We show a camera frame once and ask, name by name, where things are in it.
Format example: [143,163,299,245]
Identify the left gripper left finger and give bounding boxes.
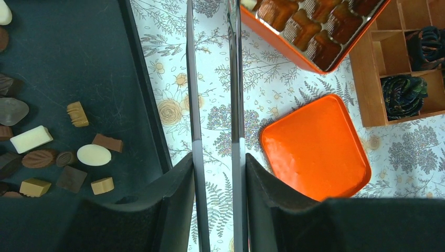
[1,154,195,251]

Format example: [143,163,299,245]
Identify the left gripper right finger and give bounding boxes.
[246,154,444,251]

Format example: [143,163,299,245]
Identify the white handled metal tongs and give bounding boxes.
[186,1,249,251]

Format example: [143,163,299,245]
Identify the tan round chocolate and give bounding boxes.
[91,177,114,195]

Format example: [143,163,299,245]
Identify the brown rectangular chocolate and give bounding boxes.
[92,133,123,153]

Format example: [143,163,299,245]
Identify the white oval chocolate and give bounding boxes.
[77,144,112,166]

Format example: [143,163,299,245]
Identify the tan ridged chocolate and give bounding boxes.
[67,101,89,128]

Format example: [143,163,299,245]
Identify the tan cube chocolate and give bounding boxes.
[19,178,51,197]

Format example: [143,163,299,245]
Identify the brown leaf chocolate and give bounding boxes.
[22,149,58,169]

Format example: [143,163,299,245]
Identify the white rectangular chocolate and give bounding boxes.
[10,125,53,154]

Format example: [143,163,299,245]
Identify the grey teardrop chocolate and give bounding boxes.
[1,97,29,127]

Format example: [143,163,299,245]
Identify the orange chocolate box with tray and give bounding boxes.
[240,0,389,74]

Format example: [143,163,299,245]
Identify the orange box lid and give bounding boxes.
[260,94,372,201]

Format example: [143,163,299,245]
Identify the dark rolled tie left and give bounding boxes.
[380,75,428,121]

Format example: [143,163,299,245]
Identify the dark rolled tie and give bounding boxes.
[380,75,428,121]
[405,26,444,71]

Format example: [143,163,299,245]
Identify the wooden compartment organizer box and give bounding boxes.
[349,1,444,128]

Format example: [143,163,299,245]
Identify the dark rolled tie right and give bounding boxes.
[405,26,444,71]

